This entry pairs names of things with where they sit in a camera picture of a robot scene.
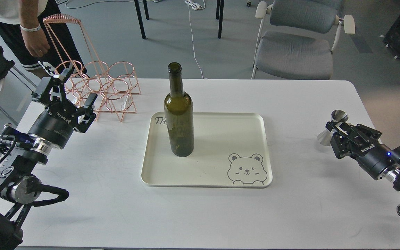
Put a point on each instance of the copper wire bottle rack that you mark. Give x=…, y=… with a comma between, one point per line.
x=114, y=84

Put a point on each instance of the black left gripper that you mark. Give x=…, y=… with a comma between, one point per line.
x=60, y=116

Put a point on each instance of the grey office chair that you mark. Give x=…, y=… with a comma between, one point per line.
x=293, y=56

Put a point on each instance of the person in black shorts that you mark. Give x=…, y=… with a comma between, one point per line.
x=23, y=31

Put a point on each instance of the steel double jigger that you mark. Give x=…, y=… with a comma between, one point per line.
x=337, y=117

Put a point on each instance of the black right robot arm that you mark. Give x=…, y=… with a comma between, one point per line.
x=361, y=143

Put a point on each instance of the dark green wine bottle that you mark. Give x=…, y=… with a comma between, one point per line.
x=178, y=108

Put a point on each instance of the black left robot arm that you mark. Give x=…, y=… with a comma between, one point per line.
x=20, y=190

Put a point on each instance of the cream bear serving tray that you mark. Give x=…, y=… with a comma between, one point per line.
x=230, y=151

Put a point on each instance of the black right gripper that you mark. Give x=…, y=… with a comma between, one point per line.
x=376, y=159

